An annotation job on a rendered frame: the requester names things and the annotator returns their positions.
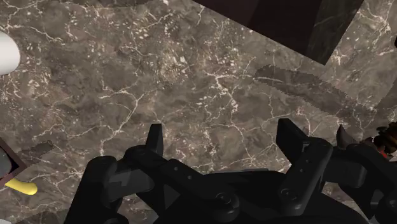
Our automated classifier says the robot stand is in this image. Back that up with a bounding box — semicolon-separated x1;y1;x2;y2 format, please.
192;0;365;66

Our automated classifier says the yellow curved object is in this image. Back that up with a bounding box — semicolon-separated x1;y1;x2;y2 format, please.
4;178;39;196

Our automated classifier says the white rounded object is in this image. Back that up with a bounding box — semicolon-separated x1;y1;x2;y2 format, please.
0;31;21;76

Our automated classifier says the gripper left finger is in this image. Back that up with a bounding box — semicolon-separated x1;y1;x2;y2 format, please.
63;123;240;224

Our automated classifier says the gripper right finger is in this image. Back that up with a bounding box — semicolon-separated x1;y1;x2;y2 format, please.
275;118;397;224

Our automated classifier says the dark brown framed grey object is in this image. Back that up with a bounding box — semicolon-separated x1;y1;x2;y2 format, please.
0;137;28;189

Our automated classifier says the dark brown knobbly object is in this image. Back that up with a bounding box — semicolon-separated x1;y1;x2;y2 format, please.
362;122;397;160

